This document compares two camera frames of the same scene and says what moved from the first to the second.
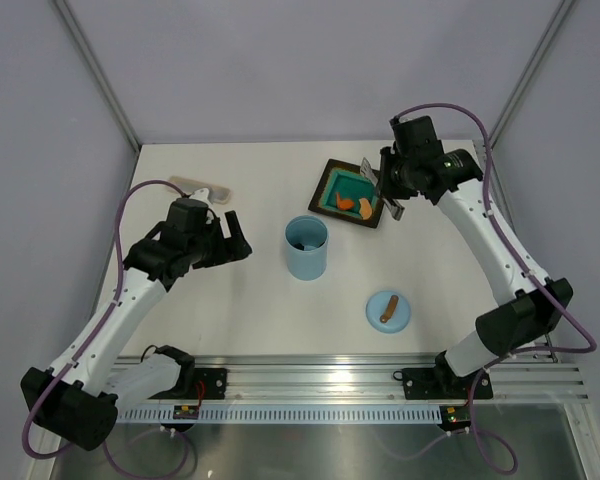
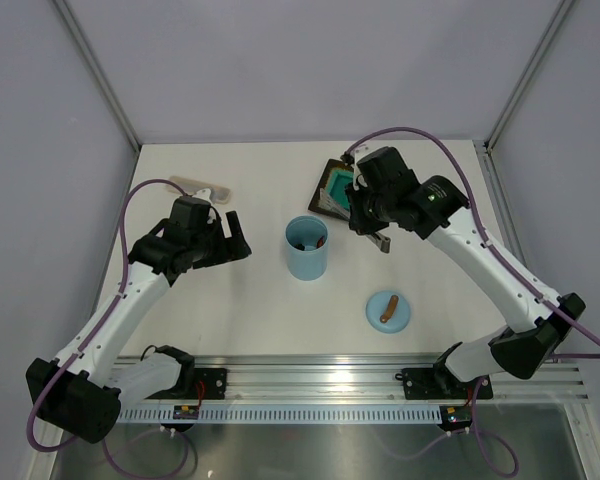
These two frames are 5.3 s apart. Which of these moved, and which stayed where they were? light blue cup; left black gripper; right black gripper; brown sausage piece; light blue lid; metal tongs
Moved: metal tongs; right black gripper
Stayed: brown sausage piece; light blue lid; light blue cup; left black gripper
